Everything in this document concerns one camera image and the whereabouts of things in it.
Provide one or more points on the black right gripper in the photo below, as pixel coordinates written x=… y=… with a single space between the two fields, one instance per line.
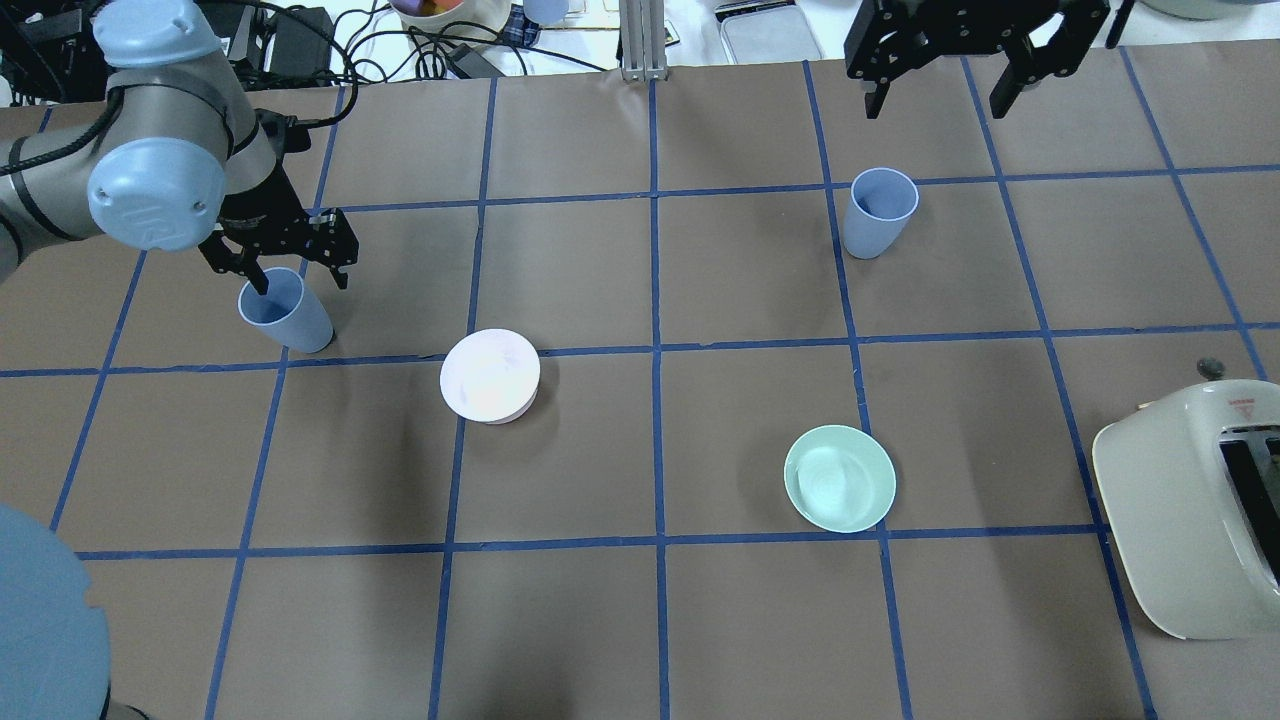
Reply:
x=958 y=22

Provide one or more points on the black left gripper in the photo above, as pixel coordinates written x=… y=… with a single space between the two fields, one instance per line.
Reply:
x=262 y=211

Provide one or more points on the carried blue plastic cup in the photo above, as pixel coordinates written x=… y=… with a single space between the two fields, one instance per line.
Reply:
x=288 y=311

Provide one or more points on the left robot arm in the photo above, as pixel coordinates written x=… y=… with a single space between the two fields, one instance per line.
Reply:
x=177 y=159

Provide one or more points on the black power adapter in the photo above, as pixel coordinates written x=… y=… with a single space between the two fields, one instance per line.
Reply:
x=300 y=47

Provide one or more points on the white bowl with items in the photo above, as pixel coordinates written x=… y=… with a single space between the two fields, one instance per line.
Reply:
x=467 y=19

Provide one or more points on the black electronics box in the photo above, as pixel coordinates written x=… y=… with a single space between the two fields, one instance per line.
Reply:
x=50 y=53

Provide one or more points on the light blue cup on desk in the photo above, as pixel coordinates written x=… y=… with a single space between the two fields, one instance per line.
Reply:
x=546 y=13

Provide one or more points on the mint green bowl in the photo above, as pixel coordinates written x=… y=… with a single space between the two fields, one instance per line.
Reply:
x=840 y=479

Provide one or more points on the cream white toaster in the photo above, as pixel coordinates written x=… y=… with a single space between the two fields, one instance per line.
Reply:
x=1189 y=484

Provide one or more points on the aluminium frame post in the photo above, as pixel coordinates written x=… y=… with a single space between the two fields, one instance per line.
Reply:
x=642 y=51

